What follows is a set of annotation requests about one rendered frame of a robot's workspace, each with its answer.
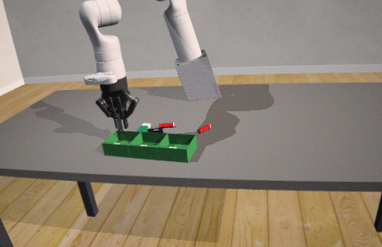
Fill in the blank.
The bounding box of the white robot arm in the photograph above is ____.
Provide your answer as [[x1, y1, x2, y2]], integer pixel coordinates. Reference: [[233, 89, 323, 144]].
[[79, 0, 201, 86]]

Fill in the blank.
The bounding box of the red aa battery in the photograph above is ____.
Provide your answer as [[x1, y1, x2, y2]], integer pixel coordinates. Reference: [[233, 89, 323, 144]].
[[198, 124, 211, 133], [159, 123, 175, 128]]

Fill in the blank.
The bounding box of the green compartment tray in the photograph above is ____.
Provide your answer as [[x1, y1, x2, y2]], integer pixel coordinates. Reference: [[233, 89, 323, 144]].
[[102, 131, 197, 163]]

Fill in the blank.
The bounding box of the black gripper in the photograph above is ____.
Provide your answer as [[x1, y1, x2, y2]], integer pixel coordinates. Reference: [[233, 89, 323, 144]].
[[95, 76, 139, 131]]

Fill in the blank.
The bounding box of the green and white eraser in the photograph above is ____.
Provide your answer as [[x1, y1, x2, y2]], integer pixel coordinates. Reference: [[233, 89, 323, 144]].
[[137, 123, 151, 132]]

